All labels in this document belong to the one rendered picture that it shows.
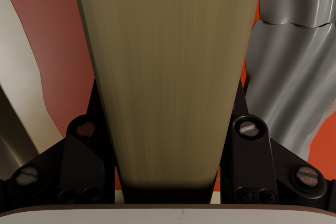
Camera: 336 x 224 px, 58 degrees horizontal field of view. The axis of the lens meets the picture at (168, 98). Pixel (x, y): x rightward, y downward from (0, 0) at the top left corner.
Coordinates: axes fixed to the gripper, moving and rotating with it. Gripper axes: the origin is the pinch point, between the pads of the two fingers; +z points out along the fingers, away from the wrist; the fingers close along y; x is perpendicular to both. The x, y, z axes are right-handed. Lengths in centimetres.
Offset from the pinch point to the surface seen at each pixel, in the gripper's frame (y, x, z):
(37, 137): -10.6, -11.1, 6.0
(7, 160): -13.6, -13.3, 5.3
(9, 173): -13.6, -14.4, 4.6
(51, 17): -6.3, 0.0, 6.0
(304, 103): 9.2, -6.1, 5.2
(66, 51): -6.1, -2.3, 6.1
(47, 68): -7.6, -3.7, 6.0
